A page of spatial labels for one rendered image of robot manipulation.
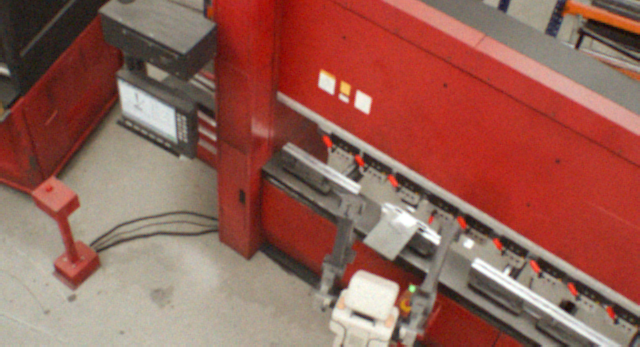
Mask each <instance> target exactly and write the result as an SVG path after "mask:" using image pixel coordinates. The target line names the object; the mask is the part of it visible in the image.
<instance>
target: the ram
mask: <svg viewBox="0 0 640 347"><path fill-rule="evenodd" d="M321 69H322V70H323V71H325V72H327V73H329V74H330V75H332V76H334V77H335V82H334V89H333V94H331V93H329V92H327V91H326V89H324V88H322V87H320V86H319V83H320V74H321ZM341 81H343V82H344V83H347V84H349V85H351V88H350V95H349V96H348V95H345V94H343V93H342V92H340V87H341ZM357 90H358V91H359V92H361V93H363V94H365V95H366V96H368V97H370V98H372V100H371V105H370V111H369V114H367V113H365V112H364V111H362V110H360V109H358V108H357V107H355V100H356V95H357ZM278 92H279V93H281V94H283V95H284V96H286V97H288V98H289V99H291V100H293V101H294V102H296V103H298V104H299V105H301V106H303V107H304V108H306V109H309V110H311V111H312V112H314V113H316V114H317V115H319V116H321V117H322V118H324V119H326V120H327V121H329V122H331V123H332V124H334V125H336V126H338V127H339V128H341V130H343V131H344V132H347V133H349V134H350V135H352V136H354V137H355V138H357V139H359V140H360V141H362V142H364V143H366V144H367V145H369V146H371V147H372V148H374V149H376V150H377V151H379V152H381V153H383V154H385V155H387V156H388V157H390V158H392V159H394V160H395V161H397V162H399V163H400V164H402V165H404V167H405V168H407V169H409V170H410V171H412V172H414V173H415V174H417V175H419V176H420V177H422V178H425V179H427V180H428V181H430V182H432V183H433V184H435V185H437V186H438V187H440V188H442V189H443V190H445V191H447V192H448V193H450V194H452V195H454V196H455V197H457V198H459V199H460V200H462V201H464V202H465V203H467V204H469V205H470V206H472V207H474V208H475V210H477V211H479V212H482V213H483V214H485V215H487V216H488V217H490V218H492V219H493V220H495V221H497V222H498V223H500V224H502V225H503V226H505V227H507V228H509V229H510V230H512V231H514V232H515V233H517V234H519V235H520V236H522V237H524V238H525V239H527V240H529V241H530V242H532V243H534V244H535V245H537V246H539V247H541V248H542V249H544V250H546V251H547V252H549V253H551V254H552V255H554V256H556V257H557V258H559V259H561V260H562V261H564V262H566V263H568V264H569V265H571V266H573V267H574V268H576V269H578V270H579V271H581V272H583V273H584V274H586V275H588V276H589V277H590V278H592V279H594V280H595V281H597V282H599V283H600V284H602V285H604V286H605V287H607V288H609V289H610V290H612V291H614V292H615V293H617V294H619V295H620V296H622V297H624V298H626V299H627V300H629V301H631V302H632V303H634V304H635V305H636V306H638V307H640V167H639V166H637V165H635V164H633V163H631V161H629V159H627V158H625V157H623V156H621V155H619V154H617V153H615V152H614V151H612V150H610V149H608V148H606V147H604V146H602V145H600V144H599V143H597V142H595V141H593V140H591V139H589V138H587V137H585V136H584V135H582V134H580V133H578V132H576V131H574V130H572V129H570V128H569V127H567V126H565V125H563V124H561V123H559V122H557V121H555V120H554V119H552V118H550V117H548V116H546V115H544V114H542V113H540V112H539V110H537V109H535V108H533V107H531V106H529V105H527V104H525V103H524V102H522V101H520V100H518V99H516V98H514V97H512V96H510V95H509V94H507V93H505V92H503V91H501V90H499V89H497V88H495V87H494V86H492V85H489V84H487V83H485V82H483V81H481V80H479V79H478V78H476V77H474V76H472V75H470V73H468V72H466V71H464V70H463V69H461V68H459V67H457V66H455V65H453V64H451V63H449V62H448V61H446V60H444V59H442V58H440V57H438V56H435V55H433V54H432V53H430V52H428V51H426V50H424V49H422V48H420V47H418V46H416V45H415V44H413V43H411V42H409V41H407V40H405V39H403V38H401V37H400V35H398V34H396V33H394V32H392V31H389V30H387V29H385V28H384V27H382V26H380V25H378V24H376V23H374V22H372V21H370V20H369V19H367V18H365V17H363V16H361V15H359V14H357V13H355V12H354V11H352V10H350V9H347V8H345V7H343V6H341V5H339V4H338V3H336V2H334V1H332V0H283V11H282V28H281V46H280V63H279V80H278ZM340 94H342V95H343V96H345V97H348V98H349V101H348V102H345V101H343V100H341V99H340V98H339V95H340ZM277 100H279V101H281V102H282V103H284V104H286V105H287V106H289V107H291V108H292V109H294V110H296V111H298V112H299V113H301V114H303V115H304V116H306V117H309V118H310V119H312V120H314V121H315V122H317V123H319V124H320V125H322V126H324V127H325V128H327V130H329V131H330V132H332V133H334V134H335V135H337V136H339V137H340V138H342V139H344V140H346V141H348V142H350V143H351V144H353V145H355V146H356V147H358V148H360V149H361V150H363V151H365V152H366V153H368V154H370V155H372V156H373V157H375V158H377V159H378V160H380V161H383V162H384V163H386V164H388V165H389V167H391V168H393V169H394V170H396V171H398V172H399V173H401V174H403V175H404V176H406V177H408V178H409V179H411V180H413V181H414V182H416V183H418V184H419V185H421V186H423V187H425V188H427V189H429V190H430V191H432V192H434V193H435V194H437V195H439V196H441V197H442V198H444V199H446V200H447V201H449V202H451V203H452V204H454V205H456V206H457V207H459V209H461V210H462V211H464V212H466V213H467V214H469V215H471V216H472V217H474V218H476V219H477V220H479V221H481V222H483V223H485V224H487V225H488V226H490V227H492V228H493V229H495V230H497V231H498V232H500V233H502V234H503V235H505V236H507V237H509V238H510V239H512V240H514V241H515V242H517V243H519V244H520V245H522V246H524V247H525V248H527V249H529V250H530V251H532V252H534V253H535V254H537V255H539V256H540V257H542V258H544V259H545V260H547V261H549V262H550V263H552V264H554V265H555V266H557V267H559V268H560V269H562V270H564V271H565V272H567V273H569V274H570V275H572V276H574V277H576V278H577V279H579V280H581V281H582V282H583V283H585V284H586V285H588V286H590V287H591V288H593V289H595V290H596V291H598V292H600V293H601V294H603V295H605V296H606V297H608V298H610V299H611V300H613V301H615V302H616V303H618V304H620V305H621V306H623V307H625V308H626V309H628V310H630V311H631V312H632V313H634V314H635V315H637V316H639V317H640V312H638V311H636V310H635V309H633V308H632V307H630V306H629V305H627V304H625V303H624V302H622V301H620V300H619V299H617V298H615V297H614V296H612V295H610V294H609V293H607V292H605V291H604V290H602V289H600V288H599V287H597V286H595V285H593V284H592V283H590V282H588V281H587V280H585V279H584V278H583V277H581V276H579V275H578V274H576V273H574V272H573V271H571V270H569V269H568V268H566V267H564V266H563V265H561V264H559V263H558V262H556V261H554V260H552V259H551V258H549V257H547V256H546V255H544V254H542V253H541V252H539V251H537V250H536V249H534V248H532V247H531V246H529V245H527V244H526V243H524V242H522V241H521V240H519V239H517V238H516V237H514V236H512V235H510V234H509V233H507V232H505V231H504V230H502V229H500V228H499V227H497V226H495V225H494V224H492V223H490V222H489V221H487V220H485V219H484V218H482V217H479V216H478V215H476V214H474V213H473V212H471V211H469V210H467V209H466V207H464V206H462V205H461V204H459V203H457V202H456V201H454V200H452V199H451V198H449V197H447V196H446V195H444V194H442V193H441V192H439V191H437V190H436V189H434V188H432V187H431V186H429V185H427V184H425V183H423V182H421V181H419V180H418V179H416V178H414V177H413V176H411V175H409V174H408V173H406V172H404V171H403V170H401V169H399V168H398V167H396V165H394V164H393V163H391V162H389V161H388V160H386V159H384V158H381V157H380V156H378V155H376V154H375V153H373V152H371V151H370V150H368V149H366V148H365V147H363V146H361V145H360V144H358V143H356V142H355V141H353V140H351V139H350V138H348V137H346V136H344V135H342V134H340V133H338V132H337V131H335V130H333V128H332V127H330V126H328V125H327V124H325V123H323V122H322V121H320V120H318V119H317V118H315V117H313V116H312V115H310V114H307V113H306V112H304V111H302V110H300V109H299V108H297V107H295V106H294V105H292V104H290V103H289V102H287V101H285V100H284V99H282V98H280V97H279V96H278V97H277Z"/></svg>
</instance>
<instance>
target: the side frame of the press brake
mask: <svg viewBox="0 0 640 347"><path fill-rule="evenodd" d="M282 11H283V0H213V21H214V22H216V23H218V25H217V38H216V56H215V57H213V62H214V97H215V132H216V165H217V200H218V235H219V241H220V242H221V243H224V244H225V245H226V246H229V248H230V249H232V250H233V251H235V252H236V253H238V254H239V255H241V256H242V257H243V258H245V260H247V261H249V260H250V259H251V258H252V257H253V256H254V255H255V254H256V253H257V252H258V251H259V247H260V246H261V245H262V243H263V242H264V241H265V238H264V234H263V231H262V228H261V202H262V179H263V178H262V175H263V173H261V168H262V167H263V165H264V164H265V163H266V162H267V161H268V160H269V159H270V158H271V157H273V156H274V155H275V154H276V153H277V152H278V151H279V150H280V149H282V148H283V147H284V146H286V145H287V144H288V143H291V144H292V145H294V146H296V147H297V148H299V149H301V150H302V151H304V152H305V153H307V154H310V155H311V156H313V157H315V158H316V159H318V160H319V161H321V162H323V163H324V164H326V165H327V163H328V156H329V151H328V146H327V144H326V143H325V141H324V140H323V138H321V137H319V136H318V126H319V123H317V122H315V121H314V120H312V119H310V118H309V117H306V116H304V115H303V114H301V113H299V112H298V111H296V110H294V109H292V108H291V107H289V106H287V105H286V104H284V103H282V102H281V101H279V100H277V97H278V80H279V63H280V46H281V28H282Z"/></svg>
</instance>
